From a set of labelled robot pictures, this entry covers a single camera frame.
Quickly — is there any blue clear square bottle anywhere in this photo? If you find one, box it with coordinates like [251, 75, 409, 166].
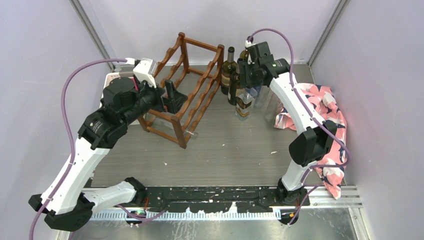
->
[253, 85, 266, 101]

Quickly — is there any brown wooden wine rack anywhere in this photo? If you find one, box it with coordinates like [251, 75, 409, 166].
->
[137, 32, 225, 149]

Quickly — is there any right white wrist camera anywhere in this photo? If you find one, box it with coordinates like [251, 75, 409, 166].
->
[244, 39, 255, 49]

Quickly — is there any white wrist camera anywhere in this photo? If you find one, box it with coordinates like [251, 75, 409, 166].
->
[125, 57, 158, 89]
[244, 39, 255, 49]

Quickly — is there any pink shark print cloth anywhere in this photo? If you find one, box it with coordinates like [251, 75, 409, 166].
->
[274, 82, 348, 201]

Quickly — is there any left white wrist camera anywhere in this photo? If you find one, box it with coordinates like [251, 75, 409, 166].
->
[125, 57, 158, 89]

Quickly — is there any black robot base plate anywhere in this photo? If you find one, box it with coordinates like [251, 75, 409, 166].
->
[122, 186, 307, 214]

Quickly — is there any white perforated plastic basket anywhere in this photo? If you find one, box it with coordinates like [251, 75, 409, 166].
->
[103, 72, 134, 88]

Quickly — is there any clear tapered glass bottle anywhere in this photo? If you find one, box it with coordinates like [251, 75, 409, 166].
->
[145, 113, 199, 139]

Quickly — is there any clear slim glass bottle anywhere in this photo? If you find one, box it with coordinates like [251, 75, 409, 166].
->
[264, 89, 283, 119]

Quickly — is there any dark green wine bottle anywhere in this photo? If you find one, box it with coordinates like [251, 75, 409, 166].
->
[220, 46, 236, 95]

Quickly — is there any olive green wine bottle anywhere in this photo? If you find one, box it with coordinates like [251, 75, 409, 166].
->
[239, 48, 249, 61]

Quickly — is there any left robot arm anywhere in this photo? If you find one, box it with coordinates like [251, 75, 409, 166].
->
[28, 77, 188, 232]

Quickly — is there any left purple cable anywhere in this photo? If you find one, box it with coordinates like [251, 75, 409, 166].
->
[28, 58, 167, 240]

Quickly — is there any white slotted cable duct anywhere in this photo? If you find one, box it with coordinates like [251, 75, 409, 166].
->
[89, 209, 281, 222]

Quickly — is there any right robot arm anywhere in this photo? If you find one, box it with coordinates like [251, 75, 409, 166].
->
[239, 40, 337, 206]

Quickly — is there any dark wine bottle cream label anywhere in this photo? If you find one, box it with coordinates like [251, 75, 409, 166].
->
[227, 57, 244, 106]

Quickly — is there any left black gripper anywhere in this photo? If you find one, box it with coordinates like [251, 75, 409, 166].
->
[121, 76, 187, 126]

